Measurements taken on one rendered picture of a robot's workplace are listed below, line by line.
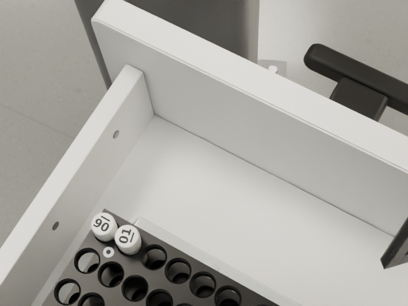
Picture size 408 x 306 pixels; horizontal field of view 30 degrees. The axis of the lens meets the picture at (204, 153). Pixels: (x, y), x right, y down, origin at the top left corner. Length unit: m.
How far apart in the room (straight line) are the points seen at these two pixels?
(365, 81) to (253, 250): 0.12
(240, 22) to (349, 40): 0.65
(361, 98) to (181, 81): 0.10
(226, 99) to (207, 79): 0.02
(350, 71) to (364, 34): 1.09
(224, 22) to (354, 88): 0.46
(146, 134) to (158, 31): 0.10
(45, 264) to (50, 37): 1.11
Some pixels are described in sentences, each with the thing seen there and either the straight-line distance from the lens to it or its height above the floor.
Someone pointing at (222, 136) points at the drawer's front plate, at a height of 0.86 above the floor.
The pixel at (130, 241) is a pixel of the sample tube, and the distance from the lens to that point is 0.38.
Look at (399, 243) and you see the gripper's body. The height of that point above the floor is 1.09.
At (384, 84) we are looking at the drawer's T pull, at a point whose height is 0.91.
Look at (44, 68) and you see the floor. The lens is 1.49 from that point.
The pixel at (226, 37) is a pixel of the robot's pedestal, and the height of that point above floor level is 0.51.
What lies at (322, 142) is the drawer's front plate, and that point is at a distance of 0.39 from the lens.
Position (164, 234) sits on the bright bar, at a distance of 0.44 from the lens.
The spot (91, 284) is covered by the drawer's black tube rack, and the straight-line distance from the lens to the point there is 0.39.
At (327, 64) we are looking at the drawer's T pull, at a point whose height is 0.91.
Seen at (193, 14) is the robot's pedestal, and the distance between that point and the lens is 0.85.
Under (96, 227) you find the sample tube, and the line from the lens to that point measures 0.38.
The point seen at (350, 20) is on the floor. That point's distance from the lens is 1.51.
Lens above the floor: 1.27
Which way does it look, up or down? 68 degrees down
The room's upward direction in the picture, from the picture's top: 7 degrees counter-clockwise
